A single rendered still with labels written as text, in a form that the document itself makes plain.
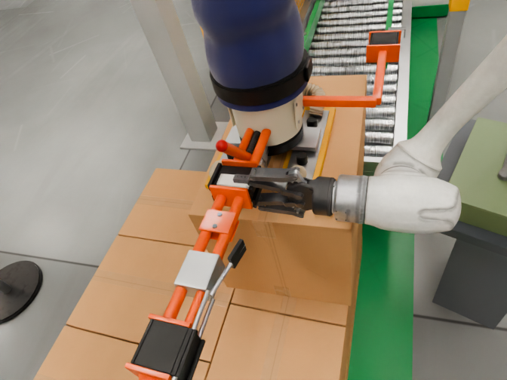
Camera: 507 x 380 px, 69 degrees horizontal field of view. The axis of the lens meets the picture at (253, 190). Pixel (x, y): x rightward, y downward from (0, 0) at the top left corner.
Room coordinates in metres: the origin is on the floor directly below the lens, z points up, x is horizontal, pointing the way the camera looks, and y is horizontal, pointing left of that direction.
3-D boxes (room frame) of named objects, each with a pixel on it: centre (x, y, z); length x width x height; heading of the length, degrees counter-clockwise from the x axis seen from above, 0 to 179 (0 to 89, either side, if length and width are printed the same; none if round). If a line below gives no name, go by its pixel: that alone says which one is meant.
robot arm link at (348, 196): (0.41, -0.17, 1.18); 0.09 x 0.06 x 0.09; 151
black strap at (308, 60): (0.76, -0.10, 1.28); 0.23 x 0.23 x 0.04
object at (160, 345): (0.24, 0.21, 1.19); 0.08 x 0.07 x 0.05; 151
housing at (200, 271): (0.35, 0.13, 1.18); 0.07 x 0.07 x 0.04; 61
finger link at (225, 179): (0.52, 0.03, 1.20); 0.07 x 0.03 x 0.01; 61
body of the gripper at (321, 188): (0.45, -0.10, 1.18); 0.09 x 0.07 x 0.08; 61
